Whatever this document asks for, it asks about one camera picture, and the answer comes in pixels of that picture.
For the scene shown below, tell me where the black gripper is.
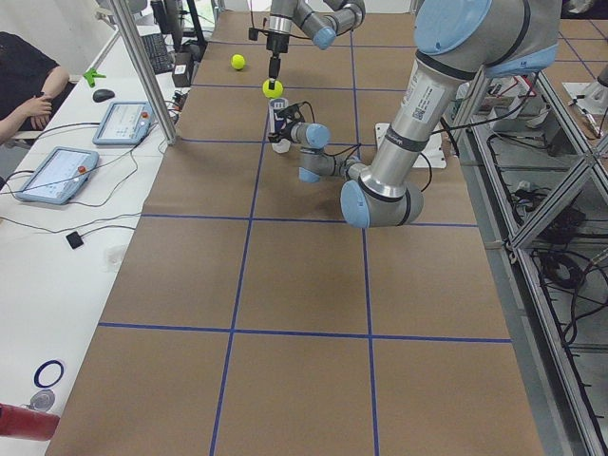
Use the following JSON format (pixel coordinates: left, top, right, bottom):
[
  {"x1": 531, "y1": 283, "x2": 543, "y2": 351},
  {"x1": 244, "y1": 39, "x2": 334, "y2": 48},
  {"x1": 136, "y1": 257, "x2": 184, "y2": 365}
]
[
  {"x1": 268, "y1": 104, "x2": 304, "y2": 143},
  {"x1": 266, "y1": 30, "x2": 289, "y2": 80}
]

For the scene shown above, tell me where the clear tennis ball can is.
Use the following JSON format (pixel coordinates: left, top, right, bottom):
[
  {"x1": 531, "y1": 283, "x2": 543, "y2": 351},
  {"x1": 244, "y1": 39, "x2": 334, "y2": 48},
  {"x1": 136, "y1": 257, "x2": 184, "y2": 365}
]
[{"x1": 268, "y1": 98, "x2": 291, "y2": 154}]

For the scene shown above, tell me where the yellow tennis ball with logo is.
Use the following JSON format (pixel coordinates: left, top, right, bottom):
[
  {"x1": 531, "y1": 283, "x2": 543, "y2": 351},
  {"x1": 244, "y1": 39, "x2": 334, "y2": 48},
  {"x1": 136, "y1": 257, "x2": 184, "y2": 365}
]
[{"x1": 231, "y1": 54, "x2": 246, "y2": 71}]

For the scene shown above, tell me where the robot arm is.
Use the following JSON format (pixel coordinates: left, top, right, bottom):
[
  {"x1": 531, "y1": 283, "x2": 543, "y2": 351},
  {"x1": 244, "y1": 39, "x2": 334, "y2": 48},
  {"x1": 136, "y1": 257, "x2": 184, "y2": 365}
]
[
  {"x1": 266, "y1": 0, "x2": 366, "y2": 89},
  {"x1": 275, "y1": 0, "x2": 561, "y2": 228}
]

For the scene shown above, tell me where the black box with label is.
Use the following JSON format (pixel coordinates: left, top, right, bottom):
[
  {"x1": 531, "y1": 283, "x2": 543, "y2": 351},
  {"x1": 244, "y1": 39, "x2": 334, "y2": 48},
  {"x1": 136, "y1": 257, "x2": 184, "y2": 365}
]
[{"x1": 172, "y1": 52, "x2": 194, "y2": 88}]

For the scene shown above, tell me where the black keyboard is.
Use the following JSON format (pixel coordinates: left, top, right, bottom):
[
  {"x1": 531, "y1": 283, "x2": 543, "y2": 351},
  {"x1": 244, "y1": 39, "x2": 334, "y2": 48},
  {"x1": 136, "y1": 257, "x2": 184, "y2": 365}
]
[{"x1": 141, "y1": 33, "x2": 173, "y2": 74}]

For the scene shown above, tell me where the far teach pendant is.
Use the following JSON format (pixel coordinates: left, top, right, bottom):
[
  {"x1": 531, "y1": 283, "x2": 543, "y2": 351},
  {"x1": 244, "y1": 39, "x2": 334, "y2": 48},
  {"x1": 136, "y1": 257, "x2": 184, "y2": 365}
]
[{"x1": 92, "y1": 101, "x2": 155, "y2": 146}]

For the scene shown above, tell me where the teach pendant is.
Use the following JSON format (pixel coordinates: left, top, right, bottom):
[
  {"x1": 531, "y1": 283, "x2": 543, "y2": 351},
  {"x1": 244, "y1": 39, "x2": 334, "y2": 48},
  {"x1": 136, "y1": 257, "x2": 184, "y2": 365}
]
[
  {"x1": 92, "y1": 101, "x2": 155, "y2": 146},
  {"x1": 15, "y1": 146, "x2": 100, "y2": 205}
]

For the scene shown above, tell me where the black computer mouse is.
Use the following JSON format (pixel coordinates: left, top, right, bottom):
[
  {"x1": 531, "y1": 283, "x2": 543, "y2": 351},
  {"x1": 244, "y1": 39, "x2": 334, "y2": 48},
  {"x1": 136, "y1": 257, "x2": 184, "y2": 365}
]
[{"x1": 92, "y1": 88, "x2": 116, "y2": 103}]

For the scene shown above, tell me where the green clamp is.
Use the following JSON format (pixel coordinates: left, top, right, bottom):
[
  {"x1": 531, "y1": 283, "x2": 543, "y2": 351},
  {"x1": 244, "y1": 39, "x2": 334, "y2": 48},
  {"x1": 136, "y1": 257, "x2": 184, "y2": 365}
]
[{"x1": 83, "y1": 67, "x2": 105, "y2": 87}]

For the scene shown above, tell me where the near teach pendant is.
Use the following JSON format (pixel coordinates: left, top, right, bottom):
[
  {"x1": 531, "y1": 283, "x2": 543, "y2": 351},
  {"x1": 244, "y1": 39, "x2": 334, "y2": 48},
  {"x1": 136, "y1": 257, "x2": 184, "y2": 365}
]
[{"x1": 15, "y1": 146, "x2": 100, "y2": 205}]

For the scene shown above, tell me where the small black square device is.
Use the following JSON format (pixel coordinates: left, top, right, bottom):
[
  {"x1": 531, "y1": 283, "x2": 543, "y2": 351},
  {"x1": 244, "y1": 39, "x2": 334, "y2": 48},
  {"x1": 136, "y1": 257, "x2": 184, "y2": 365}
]
[{"x1": 66, "y1": 231, "x2": 84, "y2": 250}]

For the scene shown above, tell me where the seated person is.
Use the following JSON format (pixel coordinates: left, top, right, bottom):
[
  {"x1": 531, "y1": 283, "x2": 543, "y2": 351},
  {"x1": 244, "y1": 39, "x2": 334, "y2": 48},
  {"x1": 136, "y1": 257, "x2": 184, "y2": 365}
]
[{"x1": 1, "y1": 31, "x2": 74, "y2": 143}]

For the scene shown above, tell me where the metal round lid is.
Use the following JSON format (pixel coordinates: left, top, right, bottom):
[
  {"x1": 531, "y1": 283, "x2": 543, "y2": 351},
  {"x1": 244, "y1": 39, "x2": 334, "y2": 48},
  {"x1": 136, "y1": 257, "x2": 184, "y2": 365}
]
[{"x1": 28, "y1": 389, "x2": 56, "y2": 412}]

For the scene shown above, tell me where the red cylinder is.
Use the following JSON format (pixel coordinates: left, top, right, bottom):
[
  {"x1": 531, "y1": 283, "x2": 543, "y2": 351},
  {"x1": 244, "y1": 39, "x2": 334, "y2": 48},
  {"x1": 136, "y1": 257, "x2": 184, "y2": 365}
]
[{"x1": 1, "y1": 404, "x2": 60, "y2": 441}]

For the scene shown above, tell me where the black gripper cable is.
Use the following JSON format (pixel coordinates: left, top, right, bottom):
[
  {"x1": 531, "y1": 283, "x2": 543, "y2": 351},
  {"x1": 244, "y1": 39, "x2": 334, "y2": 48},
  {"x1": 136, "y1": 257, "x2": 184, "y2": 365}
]
[{"x1": 289, "y1": 100, "x2": 365, "y2": 165}]

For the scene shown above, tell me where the aluminium frame post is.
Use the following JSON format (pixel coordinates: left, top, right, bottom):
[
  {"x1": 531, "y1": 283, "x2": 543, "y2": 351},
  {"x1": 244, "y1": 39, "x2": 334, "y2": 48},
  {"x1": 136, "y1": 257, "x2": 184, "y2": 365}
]
[{"x1": 94, "y1": 1, "x2": 178, "y2": 145}]

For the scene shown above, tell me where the blue ring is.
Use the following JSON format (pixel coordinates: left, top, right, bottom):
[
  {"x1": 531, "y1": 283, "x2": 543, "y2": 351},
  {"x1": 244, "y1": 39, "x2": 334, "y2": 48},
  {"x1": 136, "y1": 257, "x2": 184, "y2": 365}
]
[{"x1": 33, "y1": 359, "x2": 66, "y2": 389}]

